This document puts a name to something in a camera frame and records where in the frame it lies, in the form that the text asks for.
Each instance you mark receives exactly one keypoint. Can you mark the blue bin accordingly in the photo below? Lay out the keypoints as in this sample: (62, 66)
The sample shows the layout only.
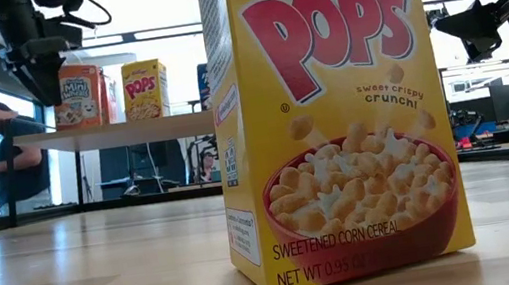
(475, 130)

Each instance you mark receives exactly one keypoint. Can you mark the blue Frosted Flakes cereal box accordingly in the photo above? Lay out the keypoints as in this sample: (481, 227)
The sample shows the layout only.
(204, 89)

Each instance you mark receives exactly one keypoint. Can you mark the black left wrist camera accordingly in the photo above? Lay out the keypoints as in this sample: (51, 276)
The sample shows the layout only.
(59, 0)

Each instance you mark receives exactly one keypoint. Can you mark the yellow Corn Pops cereal box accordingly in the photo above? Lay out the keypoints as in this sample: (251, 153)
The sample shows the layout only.
(143, 91)
(329, 101)

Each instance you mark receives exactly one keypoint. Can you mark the person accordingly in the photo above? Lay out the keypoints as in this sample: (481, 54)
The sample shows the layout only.
(209, 163)
(26, 169)

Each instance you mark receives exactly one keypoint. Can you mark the black chair frame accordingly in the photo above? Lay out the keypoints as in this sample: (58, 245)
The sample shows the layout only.
(192, 152)

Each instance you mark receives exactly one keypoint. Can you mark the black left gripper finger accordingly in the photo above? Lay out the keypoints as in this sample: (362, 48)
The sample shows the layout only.
(45, 78)

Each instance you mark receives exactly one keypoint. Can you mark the dark office desk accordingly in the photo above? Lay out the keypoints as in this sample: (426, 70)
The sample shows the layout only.
(117, 173)

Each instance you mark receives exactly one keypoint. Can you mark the black aluminium rig frame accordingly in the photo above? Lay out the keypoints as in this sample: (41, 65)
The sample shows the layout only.
(92, 207)

